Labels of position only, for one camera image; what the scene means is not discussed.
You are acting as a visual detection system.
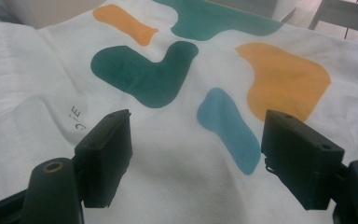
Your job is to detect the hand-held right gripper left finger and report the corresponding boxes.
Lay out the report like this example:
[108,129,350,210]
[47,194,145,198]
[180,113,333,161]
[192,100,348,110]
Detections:
[74,108,133,209]

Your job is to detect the desk with white frame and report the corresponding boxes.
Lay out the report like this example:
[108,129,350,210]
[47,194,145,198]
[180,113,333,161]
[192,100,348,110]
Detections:
[308,0,358,40]

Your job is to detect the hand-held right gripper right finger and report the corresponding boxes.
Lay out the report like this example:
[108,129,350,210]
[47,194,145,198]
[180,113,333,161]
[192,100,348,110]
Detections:
[260,109,345,211]

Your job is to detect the white tote bag coloured shapes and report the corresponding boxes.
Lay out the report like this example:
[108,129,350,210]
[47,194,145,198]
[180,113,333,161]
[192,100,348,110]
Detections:
[0,0,358,224]

